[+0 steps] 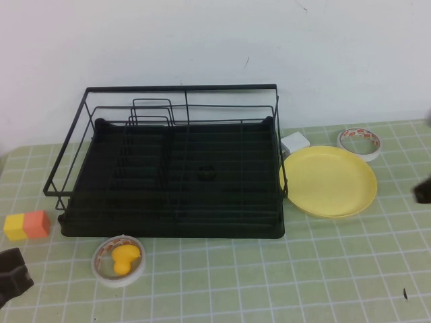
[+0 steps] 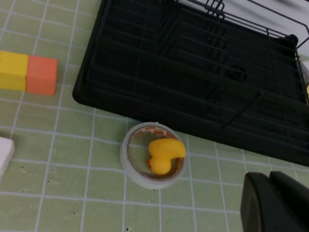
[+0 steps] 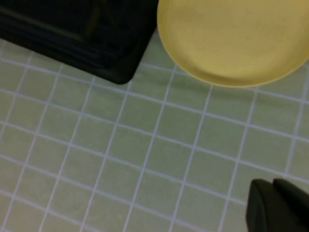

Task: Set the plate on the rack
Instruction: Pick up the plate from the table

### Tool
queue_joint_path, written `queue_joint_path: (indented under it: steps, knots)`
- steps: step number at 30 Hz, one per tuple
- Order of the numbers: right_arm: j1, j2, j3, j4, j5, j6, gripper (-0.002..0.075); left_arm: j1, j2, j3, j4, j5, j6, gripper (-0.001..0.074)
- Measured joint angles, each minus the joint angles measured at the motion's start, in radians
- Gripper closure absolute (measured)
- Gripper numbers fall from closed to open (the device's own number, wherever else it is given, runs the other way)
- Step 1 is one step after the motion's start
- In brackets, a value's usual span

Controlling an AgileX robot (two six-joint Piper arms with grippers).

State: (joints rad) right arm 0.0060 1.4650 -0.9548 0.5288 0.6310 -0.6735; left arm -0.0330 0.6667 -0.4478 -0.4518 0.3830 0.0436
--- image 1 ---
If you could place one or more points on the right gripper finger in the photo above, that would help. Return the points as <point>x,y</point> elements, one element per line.
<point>423,192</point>

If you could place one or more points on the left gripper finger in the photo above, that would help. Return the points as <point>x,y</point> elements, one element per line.
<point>13,286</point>
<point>10,260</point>

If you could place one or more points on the yellow round plate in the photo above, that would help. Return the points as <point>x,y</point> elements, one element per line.
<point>330,181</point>

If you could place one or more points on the yellow cube block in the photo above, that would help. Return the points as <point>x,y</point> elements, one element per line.
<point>14,227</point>

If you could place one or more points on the orange cube block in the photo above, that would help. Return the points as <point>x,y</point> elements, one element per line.
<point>36,224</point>

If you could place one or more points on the white tape roll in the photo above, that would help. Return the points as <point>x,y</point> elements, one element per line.
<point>110,282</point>
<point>365,157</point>

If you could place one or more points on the yellow rubber duck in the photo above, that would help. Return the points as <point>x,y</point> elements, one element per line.
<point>122,257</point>

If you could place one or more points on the white power adapter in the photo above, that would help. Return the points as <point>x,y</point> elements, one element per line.
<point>296,141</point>

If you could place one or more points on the black plastic drip tray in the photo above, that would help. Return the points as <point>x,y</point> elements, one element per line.
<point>219,202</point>

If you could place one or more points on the green grid table mat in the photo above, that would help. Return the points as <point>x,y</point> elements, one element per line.
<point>235,276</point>

